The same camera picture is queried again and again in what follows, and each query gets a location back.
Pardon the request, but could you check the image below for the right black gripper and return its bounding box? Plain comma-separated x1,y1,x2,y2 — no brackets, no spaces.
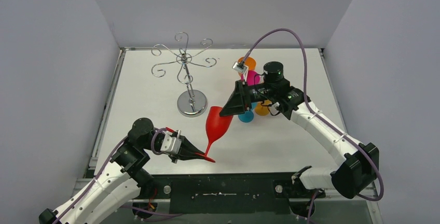
221,79,276,117

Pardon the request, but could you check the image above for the blue wine glass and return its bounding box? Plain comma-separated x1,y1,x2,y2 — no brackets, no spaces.
238,103,257,123

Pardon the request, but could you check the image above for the yellow wine glass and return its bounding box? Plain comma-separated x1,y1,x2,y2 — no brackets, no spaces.
254,100,272,116

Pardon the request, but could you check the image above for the magenta wine glass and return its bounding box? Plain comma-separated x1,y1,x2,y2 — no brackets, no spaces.
240,71,260,86

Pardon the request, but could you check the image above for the red wine glass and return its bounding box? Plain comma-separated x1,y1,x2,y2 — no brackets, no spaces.
197,106,233,163

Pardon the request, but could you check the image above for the orange wine glass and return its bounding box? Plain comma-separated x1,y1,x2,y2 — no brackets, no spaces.
238,56,257,76

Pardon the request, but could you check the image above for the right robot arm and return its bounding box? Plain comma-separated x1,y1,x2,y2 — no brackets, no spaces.
219,61,379,199

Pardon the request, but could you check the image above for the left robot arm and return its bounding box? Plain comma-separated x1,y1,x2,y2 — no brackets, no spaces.
38,118,206,223

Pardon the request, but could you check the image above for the chrome wine glass rack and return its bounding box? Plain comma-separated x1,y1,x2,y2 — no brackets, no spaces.
150,32,217,118

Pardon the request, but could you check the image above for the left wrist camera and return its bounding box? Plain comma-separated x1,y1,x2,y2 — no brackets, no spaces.
160,130,182,155

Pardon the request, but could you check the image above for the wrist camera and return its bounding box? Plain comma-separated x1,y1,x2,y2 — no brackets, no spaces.
232,61,249,81
160,130,182,155

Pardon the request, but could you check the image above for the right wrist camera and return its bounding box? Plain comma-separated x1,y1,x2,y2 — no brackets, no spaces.
232,61,249,81

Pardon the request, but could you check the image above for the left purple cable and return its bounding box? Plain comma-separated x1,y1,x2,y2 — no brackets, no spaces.
51,128,183,224

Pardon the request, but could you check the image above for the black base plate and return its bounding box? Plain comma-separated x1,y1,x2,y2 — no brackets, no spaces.
128,172,326,216

